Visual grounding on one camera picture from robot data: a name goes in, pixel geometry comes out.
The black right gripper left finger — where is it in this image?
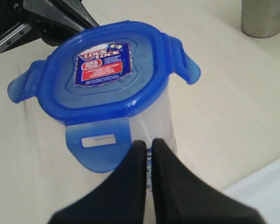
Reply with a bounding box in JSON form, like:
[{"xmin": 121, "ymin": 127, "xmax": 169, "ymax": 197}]
[{"xmin": 49, "ymin": 140, "xmax": 146, "ymax": 224}]

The stainless steel cup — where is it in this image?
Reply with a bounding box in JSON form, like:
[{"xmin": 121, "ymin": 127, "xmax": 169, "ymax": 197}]
[{"xmin": 241, "ymin": 0, "xmax": 280, "ymax": 38}]

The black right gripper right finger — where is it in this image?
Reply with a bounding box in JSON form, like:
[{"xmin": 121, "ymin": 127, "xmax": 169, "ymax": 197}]
[{"xmin": 151, "ymin": 138, "xmax": 265, "ymax": 224}]

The clear plastic tall container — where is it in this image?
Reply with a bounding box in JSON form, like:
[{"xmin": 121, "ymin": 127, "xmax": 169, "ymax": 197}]
[{"xmin": 129, "ymin": 80, "xmax": 177, "ymax": 224}]

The blue container lid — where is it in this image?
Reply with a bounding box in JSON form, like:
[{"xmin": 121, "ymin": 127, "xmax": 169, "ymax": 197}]
[{"xmin": 7, "ymin": 21, "xmax": 201, "ymax": 173}]

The white plastic tray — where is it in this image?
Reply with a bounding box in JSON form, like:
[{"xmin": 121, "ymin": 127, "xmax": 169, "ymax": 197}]
[{"xmin": 223, "ymin": 158, "xmax": 280, "ymax": 224}]

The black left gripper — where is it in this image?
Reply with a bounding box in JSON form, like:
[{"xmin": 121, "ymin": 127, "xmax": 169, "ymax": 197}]
[{"xmin": 0, "ymin": 0, "xmax": 99, "ymax": 54}]

